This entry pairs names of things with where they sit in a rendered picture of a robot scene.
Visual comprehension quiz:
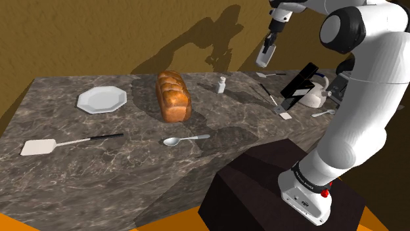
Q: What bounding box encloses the white rounded box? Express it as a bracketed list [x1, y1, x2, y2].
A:
[255, 43, 277, 69]

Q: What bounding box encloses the small white shaker bottle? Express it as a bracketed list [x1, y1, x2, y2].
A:
[214, 75, 227, 95]

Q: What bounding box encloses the small silver spoon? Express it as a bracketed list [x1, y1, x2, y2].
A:
[311, 109, 336, 118]

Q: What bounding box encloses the brown bread loaf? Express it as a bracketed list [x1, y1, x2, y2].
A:
[155, 70, 193, 123]

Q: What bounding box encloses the large silver spoon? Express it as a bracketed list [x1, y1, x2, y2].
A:
[162, 133, 212, 147]

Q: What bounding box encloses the dark robot stand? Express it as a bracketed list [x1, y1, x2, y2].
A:
[197, 137, 367, 231]

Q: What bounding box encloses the white octagonal plate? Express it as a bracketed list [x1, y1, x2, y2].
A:
[76, 85, 128, 115]

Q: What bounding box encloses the white kettle dark handle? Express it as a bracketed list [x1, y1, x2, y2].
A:
[297, 72, 332, 109]

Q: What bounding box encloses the slim white spatula black handle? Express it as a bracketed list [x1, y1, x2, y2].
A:
[259, 83, 293, 121]

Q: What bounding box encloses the large white spatula black handle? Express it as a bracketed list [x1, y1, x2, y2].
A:
[20, 133, 125, 157]

